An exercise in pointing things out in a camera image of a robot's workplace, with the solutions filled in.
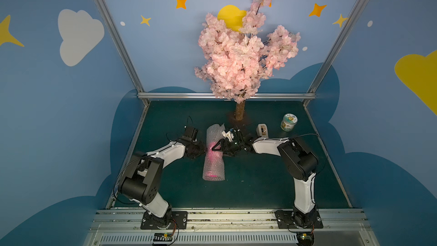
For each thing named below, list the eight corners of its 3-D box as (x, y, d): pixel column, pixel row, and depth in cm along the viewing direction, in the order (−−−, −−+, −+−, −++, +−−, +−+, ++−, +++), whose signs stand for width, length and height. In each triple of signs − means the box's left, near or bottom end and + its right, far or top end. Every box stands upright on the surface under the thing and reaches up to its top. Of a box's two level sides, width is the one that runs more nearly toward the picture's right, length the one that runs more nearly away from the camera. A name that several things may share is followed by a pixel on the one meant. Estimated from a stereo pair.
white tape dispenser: (257, 139, 105) (259, 134, 101) (255, 128, 111) (257, 123, 106) (266, 139, 105) (268, 134, 101) (264, 128, 111) (266, 123, 106)
